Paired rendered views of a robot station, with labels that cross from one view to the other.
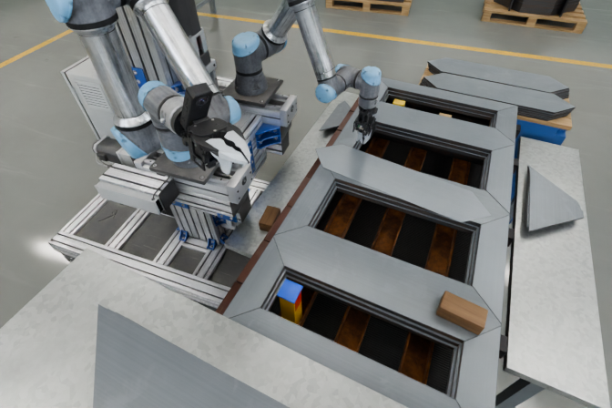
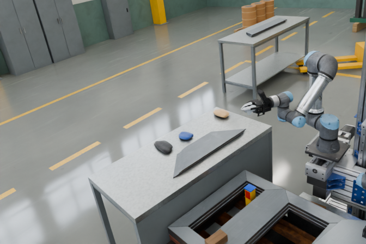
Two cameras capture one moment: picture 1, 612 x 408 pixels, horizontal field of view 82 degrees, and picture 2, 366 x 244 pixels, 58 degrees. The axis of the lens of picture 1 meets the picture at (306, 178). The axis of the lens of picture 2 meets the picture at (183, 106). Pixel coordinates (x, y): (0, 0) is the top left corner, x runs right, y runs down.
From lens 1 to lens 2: 2.00 m
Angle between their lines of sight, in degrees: 89
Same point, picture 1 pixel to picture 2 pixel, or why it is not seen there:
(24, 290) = not seen: hidden behind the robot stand
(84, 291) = (253, 127)
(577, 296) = not seen: outside the picture
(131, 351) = (228, 135)
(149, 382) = (218, 138)
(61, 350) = (236, 126)
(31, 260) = not seen: hidden behind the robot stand
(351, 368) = (212, 200)
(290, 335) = (231, 187)
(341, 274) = (254, 207)
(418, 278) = (242, 236)
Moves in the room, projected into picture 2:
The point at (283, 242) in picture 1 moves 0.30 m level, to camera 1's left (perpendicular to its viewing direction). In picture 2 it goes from (279, 191) to (285, 165)
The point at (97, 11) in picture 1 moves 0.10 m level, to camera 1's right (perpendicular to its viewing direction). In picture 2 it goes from (310, 68) to (308, 74)
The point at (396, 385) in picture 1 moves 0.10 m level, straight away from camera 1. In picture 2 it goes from (200, 211) to (208, 220)
